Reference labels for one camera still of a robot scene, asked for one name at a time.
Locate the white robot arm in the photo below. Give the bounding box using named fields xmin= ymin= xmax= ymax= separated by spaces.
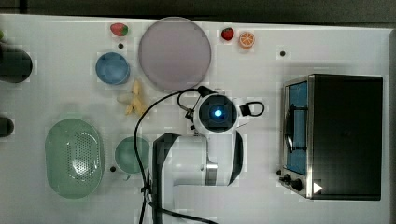
xmin=150 ymin=93 xmax=245 ymax=224

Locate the green oval strainer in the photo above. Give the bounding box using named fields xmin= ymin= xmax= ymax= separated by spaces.
xmin=45 ymin=119 xmax=105 ymax=199

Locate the large grey round plate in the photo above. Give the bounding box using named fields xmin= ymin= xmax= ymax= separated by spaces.
xmin=138 ymin=17 xmax=211 ymax=91

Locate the peeled toy banana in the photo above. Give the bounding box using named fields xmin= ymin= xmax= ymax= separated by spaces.
xmin=117 ymin=79 xmax=147 ymax=117

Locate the teal green mug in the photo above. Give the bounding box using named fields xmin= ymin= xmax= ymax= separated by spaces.
xmin=115 ymin=136 xmax=150 ymax=179

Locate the toy orange half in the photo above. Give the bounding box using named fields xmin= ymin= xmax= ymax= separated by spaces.
xmin=238 ymin=32 xmax=255 ymax=49

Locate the blue bowl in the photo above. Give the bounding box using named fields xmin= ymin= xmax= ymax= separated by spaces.
xmin=95 ymin=52 xmax=130 ymax=85

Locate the red green toy strawberry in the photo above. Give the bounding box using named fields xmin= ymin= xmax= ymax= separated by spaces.
xmin=110 ymin=22 xmax=129 ymax=36

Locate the black toaster oven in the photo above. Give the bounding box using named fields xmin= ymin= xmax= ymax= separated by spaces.
xmin=276 ymin=74 xmax=383 ymax=201

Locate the large black cylinder cup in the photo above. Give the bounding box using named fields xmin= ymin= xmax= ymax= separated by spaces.
xmin=0 ymin=45 xmax=33 ymax=83

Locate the small black cylinder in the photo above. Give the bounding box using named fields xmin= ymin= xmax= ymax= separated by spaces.
xmin=0 ymin=118 xmax=14 ymax=137

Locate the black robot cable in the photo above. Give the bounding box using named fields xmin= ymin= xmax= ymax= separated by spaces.
xmin=134 ymin=85 xmax=265 ymax=224

